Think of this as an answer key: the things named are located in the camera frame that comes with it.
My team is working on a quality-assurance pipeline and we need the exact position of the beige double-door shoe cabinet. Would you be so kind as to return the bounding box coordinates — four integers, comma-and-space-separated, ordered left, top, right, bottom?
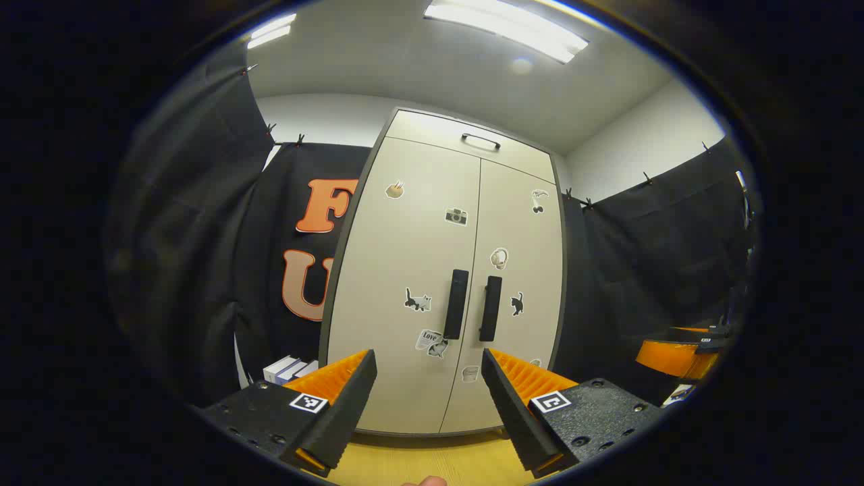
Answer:
319, 108, 568, 437

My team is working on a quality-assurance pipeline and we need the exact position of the beige cabinet flap panel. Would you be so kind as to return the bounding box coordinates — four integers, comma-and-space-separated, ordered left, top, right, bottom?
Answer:
386, 110, 556, 184

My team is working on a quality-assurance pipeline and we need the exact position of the black door handle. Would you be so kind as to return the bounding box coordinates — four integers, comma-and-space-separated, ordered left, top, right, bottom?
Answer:
479, 275, 503, 342
443, 269, 470, 340

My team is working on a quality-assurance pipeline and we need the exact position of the stack of white boxes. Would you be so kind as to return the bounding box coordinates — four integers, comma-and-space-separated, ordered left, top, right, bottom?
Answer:
263, 356, 319, 385

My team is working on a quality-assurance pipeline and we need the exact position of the beige cabinet door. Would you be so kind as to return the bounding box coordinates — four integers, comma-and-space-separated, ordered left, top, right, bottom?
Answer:
440, 159, 564, 434
326, 137, 481, 434

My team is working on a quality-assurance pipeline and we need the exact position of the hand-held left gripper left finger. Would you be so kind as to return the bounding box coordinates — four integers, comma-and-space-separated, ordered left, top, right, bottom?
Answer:
202, 349, 377, 478

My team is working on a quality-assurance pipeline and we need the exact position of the long ceiling light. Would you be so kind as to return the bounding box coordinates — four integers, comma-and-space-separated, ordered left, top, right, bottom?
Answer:
424, 0, 589, 65

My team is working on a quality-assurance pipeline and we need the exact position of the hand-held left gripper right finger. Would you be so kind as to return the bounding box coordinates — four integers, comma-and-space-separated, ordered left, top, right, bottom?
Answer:
481, 348, 666, 479

